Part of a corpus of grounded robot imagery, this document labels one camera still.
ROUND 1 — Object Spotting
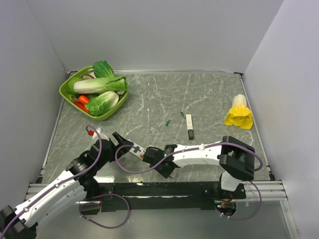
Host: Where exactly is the white red remote control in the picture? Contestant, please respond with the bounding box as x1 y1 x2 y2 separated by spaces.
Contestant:
129 144 145 159

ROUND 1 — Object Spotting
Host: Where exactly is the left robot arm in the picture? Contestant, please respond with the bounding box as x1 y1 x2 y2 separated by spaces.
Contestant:
0 133 124 239

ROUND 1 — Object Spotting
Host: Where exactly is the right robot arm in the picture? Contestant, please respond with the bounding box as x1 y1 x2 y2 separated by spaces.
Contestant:
142 136 255 198

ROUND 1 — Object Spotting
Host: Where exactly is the small green cabbage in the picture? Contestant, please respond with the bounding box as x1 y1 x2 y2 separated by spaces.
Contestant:
84 91 119 117

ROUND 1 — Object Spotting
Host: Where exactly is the white rectangular stick device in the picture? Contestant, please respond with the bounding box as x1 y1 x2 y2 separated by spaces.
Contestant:
185 114 194 140

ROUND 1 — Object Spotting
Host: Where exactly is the long orange carrot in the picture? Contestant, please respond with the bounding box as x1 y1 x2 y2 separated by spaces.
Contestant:
74 102 89 114

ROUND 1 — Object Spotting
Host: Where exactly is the short orange carrot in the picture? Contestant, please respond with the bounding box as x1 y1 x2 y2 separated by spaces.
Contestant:
78 95 90 105

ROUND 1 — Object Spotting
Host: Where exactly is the large napa cabbage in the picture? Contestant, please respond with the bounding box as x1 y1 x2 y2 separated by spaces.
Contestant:
73 76 128 94

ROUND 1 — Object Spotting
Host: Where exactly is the bok choy leaf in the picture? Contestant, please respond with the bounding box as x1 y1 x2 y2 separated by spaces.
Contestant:
93 61 115 78

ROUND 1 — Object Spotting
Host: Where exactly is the green plastic basket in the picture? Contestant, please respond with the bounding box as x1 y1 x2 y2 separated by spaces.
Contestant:
59 66 129 121

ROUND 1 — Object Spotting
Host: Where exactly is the yellow cabbage toy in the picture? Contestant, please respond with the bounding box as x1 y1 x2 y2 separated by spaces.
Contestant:
224 94 253 129

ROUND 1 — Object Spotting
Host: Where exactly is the base left purple cable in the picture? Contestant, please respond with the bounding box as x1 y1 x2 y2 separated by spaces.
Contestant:
78 193 131 229

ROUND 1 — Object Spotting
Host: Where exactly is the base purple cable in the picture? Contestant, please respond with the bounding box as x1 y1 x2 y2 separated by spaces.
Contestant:
78 193 131 229
215 180 263 221

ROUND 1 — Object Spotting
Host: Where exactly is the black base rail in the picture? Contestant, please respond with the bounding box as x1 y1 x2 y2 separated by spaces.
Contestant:
81 181 246 215

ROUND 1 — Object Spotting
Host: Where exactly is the base right purple cable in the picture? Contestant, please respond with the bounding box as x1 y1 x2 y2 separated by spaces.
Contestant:
215 180 263 221

